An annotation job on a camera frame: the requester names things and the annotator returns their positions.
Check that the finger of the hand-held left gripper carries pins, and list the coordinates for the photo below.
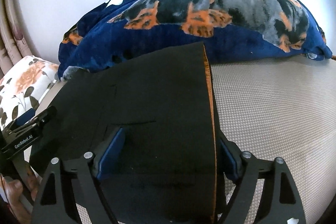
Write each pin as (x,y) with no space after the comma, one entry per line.
(44,115)
(26,116)

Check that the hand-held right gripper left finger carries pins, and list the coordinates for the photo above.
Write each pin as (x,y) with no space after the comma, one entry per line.
(113,153)

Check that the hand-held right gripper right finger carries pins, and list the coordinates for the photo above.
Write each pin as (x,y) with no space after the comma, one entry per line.
(231,161)

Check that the black pants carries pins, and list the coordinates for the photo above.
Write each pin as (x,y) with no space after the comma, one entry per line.
(157,108)

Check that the person's left hand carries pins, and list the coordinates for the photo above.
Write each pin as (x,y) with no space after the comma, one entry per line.
(13,187)

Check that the white floral pillow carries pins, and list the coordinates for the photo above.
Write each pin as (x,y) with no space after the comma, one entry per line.
(26,77)

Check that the beige floral curtain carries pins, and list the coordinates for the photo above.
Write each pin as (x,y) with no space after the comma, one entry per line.
(10,43)

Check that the blue dog print blanket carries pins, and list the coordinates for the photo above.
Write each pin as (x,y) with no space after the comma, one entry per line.
(236,43)

